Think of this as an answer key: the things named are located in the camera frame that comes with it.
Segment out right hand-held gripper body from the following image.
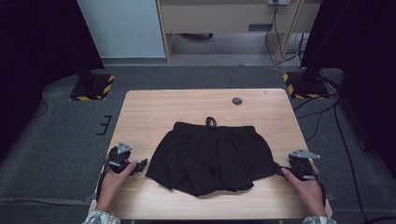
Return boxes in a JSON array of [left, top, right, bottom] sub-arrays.
[[287, 147, 321, 182]]

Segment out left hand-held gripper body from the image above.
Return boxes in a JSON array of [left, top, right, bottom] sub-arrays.
[[106, 141, 134, 175]]

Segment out black shorts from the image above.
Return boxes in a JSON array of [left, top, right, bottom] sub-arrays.
[[145, 116, 278, 198]]

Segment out person's left hand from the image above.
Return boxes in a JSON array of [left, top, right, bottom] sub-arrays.
[[95, 160, 138, 215]]

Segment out person's right hand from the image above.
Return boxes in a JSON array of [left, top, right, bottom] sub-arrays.
[[280, 160, 328, 217]]

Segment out person's right patterned sleeve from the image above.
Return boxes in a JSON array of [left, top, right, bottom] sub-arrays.
[[303, 215, 338, 224]]

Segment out person's patterned sleeve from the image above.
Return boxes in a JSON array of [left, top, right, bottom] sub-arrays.
[[81, 208, 121, 224], [303, 215, 338, 224]]

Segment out person's left patterned sleeve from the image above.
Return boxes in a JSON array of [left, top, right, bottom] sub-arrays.
[[81, 208, 121, 224]]

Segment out black stand base striped tape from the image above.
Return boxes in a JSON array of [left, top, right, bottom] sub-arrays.
[[69, 73, 117, 102], [282, 71, 331, 100]]

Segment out black curtain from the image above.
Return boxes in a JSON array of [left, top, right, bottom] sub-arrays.
[[0, 0, 106, 164], [300, 0, 396, 179]]

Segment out white cabinet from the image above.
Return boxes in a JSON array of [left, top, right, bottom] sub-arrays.
[[76, 0, 167, 60]]

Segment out grey desk label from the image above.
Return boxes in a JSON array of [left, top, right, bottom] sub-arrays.
[[247, 22, 274, 33]]

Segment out light wooden desk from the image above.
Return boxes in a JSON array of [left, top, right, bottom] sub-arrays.
[[155, 0, 322, 64]]

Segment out left hand-held gripper cable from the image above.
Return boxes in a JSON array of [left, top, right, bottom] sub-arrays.
[[95, 160, 112, 203]]

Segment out long black floor cable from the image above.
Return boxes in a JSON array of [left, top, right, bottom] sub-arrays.
[[332, 104, 396, 224]]

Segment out thin black floor cable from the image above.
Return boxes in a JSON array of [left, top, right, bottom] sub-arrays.
[[30, 101, 50, 119]]

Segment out black hanging power cable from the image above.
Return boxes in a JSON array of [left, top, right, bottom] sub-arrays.
[[263, 2, 297, 66]]

